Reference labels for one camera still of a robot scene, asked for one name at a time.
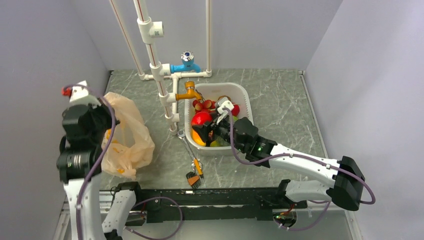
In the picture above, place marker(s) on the red fake apple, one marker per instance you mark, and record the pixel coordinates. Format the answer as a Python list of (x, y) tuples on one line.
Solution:
[(236, 110), (200, 118)]

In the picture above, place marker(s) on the orange black brush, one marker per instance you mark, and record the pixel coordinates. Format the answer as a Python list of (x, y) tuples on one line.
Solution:
[(194, 180)]

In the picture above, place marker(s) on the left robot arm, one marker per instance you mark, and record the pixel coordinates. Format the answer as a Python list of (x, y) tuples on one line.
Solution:
[(79, 171)]

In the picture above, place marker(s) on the blue faucet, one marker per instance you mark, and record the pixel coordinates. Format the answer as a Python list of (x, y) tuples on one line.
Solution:
[(188, 64)]

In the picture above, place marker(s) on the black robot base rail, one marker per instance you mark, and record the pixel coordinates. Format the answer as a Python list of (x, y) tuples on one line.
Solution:
[(160, 205)]

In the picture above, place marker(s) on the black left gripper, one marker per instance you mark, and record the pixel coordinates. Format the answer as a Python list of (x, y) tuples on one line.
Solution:
[(105, 110)]

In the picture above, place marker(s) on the peach plastic bag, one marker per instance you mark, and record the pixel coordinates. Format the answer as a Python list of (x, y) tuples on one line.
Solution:
[(131, 147)]

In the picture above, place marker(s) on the green netted fake melon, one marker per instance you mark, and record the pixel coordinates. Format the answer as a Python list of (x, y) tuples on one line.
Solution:
[(222, 142)]

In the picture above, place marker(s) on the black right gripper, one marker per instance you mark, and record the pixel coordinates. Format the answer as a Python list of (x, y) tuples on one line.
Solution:
[(204, 130)]

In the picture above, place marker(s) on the white plastic basin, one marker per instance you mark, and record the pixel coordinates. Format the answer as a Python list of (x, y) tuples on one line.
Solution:
[(211, 91)]

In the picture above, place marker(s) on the orange faucet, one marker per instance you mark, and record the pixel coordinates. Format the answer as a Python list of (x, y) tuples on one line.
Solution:
[(191, 92)]

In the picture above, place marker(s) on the yellow green small mango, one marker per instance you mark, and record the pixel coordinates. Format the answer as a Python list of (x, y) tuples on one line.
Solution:
[(214, 144)]

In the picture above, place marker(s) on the white PVC pipe frame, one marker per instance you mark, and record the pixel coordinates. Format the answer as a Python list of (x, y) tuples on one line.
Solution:
[(167, 82)]

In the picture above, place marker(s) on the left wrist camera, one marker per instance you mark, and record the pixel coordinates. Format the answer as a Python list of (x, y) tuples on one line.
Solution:
[(80, 95)]

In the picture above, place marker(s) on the yellow orange fake mango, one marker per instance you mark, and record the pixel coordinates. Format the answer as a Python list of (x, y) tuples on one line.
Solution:
[(197, 139)]

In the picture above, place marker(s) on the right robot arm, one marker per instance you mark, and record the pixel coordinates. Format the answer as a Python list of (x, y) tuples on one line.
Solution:
[(340, 182)]

